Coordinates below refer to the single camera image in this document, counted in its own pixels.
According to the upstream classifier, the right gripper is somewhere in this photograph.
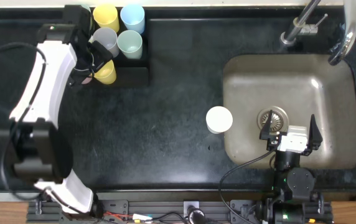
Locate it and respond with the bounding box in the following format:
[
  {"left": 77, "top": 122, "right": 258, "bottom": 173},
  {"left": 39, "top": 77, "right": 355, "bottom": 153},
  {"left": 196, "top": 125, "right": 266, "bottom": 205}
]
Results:
[{"left": 259, "top": 109, "right": 324, "bottom": 156}]

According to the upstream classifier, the yellow cup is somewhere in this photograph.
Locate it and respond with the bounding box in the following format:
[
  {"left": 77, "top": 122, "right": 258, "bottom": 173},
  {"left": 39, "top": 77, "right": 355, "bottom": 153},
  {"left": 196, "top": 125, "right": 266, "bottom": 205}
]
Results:
[
  {"left": 93, "top": 59, "right": 117, "bottom": 85},
  {"left": 92, "top": 3, "right": 120, "bottom": 34}
]

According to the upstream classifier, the steel sink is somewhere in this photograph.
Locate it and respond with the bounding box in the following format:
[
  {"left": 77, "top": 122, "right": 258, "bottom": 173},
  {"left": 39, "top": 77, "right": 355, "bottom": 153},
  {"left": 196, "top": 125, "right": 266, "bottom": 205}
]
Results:
[{"left": 222, "top": 54, "right": 356, "bottom": 170}]

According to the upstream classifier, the white cup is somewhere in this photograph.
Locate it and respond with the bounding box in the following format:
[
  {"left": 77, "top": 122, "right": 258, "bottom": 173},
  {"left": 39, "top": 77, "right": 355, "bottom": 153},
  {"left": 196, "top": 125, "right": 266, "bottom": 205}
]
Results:
[{"left": 205, "top": 106, "right": 234, "bottom": 134}]

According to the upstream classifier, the steel tap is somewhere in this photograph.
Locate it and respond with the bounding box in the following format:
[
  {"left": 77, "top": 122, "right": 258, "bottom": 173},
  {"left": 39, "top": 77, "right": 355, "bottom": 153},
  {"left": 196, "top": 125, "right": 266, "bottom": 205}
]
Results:
[{"left": 279, "top": 0, "right": 356, "bottom": 67}]

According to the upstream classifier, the black tray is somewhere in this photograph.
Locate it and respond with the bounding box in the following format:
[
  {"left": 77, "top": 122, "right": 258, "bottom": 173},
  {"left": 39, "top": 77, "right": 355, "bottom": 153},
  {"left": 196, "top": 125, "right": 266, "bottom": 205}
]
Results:
[{"left": 84, "top": 12, "right": 150, "bottom": 88}]

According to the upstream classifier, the blue cup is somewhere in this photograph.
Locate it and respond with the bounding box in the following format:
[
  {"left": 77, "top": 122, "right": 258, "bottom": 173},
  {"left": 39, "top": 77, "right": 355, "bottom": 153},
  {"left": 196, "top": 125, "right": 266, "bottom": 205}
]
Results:
[{"left": 119, "top": 3, "right": 146, "bottom": 35}]

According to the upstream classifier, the grey cup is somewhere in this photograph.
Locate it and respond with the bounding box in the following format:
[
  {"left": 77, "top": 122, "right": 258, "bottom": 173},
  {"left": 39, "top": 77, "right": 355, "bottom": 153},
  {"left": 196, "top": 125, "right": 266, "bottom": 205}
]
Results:
[{"left": 91, "top": 27, "right": 120, "bottom": 58}]

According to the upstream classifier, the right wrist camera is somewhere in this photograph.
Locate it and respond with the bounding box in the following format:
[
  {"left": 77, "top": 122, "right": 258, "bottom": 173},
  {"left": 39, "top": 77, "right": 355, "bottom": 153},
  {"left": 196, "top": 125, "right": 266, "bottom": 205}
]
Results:
[{"left": 278, "top": 125, "right": 309, "bottom": 154}]

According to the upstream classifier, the black cable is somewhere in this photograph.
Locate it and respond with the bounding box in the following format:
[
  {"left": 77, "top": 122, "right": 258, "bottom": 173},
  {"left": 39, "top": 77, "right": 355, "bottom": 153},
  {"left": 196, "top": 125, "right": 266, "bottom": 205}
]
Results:
[
  {"left": 0, "top": 42, "right": 49, "bottom": 202},
  {"left": 217, "top": 141, "right": 281, "bottom": 224}
]

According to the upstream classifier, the mounting rail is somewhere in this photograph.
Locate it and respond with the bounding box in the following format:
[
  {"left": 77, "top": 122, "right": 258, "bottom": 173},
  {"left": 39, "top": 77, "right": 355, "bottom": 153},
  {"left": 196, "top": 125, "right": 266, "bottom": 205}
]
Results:
[{"left": 26, "top": 198, "right": 334, "bottom": 224}]

